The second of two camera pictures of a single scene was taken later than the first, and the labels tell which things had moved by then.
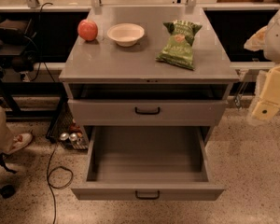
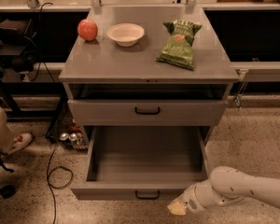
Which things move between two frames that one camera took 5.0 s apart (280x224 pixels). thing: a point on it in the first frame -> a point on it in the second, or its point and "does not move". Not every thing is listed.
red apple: (88, 29) does not move
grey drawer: (148, 163) does not move
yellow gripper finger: (265, 110) -> (176, 208)
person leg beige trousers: (2, 140) does not move
